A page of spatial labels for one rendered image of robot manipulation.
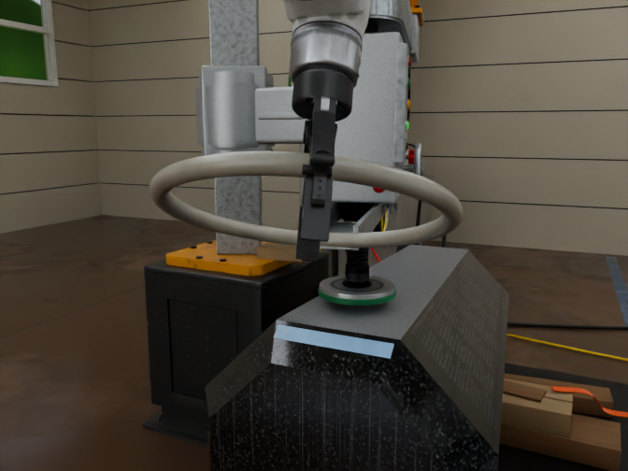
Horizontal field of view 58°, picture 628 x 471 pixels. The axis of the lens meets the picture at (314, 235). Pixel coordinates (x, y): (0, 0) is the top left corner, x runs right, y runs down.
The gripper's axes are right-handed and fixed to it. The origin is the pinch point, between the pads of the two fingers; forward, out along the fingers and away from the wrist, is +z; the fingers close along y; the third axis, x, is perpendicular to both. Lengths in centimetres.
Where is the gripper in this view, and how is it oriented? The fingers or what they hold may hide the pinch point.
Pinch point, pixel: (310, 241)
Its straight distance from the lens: 67.3
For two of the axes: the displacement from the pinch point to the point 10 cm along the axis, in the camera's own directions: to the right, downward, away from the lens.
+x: -9.9, -0.9, -0.5
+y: -0.7, 2.0, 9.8
